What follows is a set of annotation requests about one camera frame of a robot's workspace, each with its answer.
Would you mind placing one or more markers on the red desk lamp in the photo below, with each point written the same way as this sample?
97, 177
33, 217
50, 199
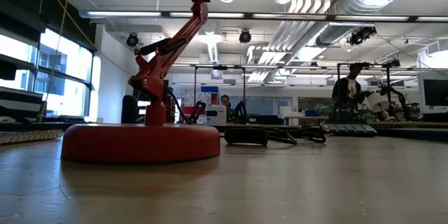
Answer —
140, 143

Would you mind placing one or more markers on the background black robot arm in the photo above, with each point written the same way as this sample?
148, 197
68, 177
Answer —
388, 87
241, 108
199, 108

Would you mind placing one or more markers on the person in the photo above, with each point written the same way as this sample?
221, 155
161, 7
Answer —
344, 91
225, 101

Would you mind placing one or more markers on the blue box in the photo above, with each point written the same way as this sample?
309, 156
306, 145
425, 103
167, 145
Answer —
210, 89

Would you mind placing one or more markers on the white box device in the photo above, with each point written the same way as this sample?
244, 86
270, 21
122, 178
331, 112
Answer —
216, 117

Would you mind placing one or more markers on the white ceiling fixture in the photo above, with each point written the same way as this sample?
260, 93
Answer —
211, 43

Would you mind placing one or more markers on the black ceiling spotlight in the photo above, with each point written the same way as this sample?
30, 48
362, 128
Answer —
132, 40
358, 36
245, 36

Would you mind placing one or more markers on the ceiling light strip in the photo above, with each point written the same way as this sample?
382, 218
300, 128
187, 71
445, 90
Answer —
367, 17
227, 15
290, 16
432, 19
122, 13

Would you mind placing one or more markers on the black cylinder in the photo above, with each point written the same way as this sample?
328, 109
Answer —
129, 112

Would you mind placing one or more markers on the black calculator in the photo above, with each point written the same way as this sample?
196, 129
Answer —
350, 130

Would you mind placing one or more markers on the large window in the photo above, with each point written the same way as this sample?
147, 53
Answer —
75, 91

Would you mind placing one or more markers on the white background lampshade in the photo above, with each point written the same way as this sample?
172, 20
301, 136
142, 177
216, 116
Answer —
378, 102

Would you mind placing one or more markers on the green notebook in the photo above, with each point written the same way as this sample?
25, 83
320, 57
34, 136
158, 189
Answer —
28, 137

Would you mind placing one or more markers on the dark grey side desk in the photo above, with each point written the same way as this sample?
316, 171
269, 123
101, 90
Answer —
17, 94

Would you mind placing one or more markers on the computer monitor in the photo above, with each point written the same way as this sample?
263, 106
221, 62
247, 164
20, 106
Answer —
435, 92

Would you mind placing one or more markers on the black background stand frame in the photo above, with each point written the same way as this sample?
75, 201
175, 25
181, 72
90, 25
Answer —
218, 67

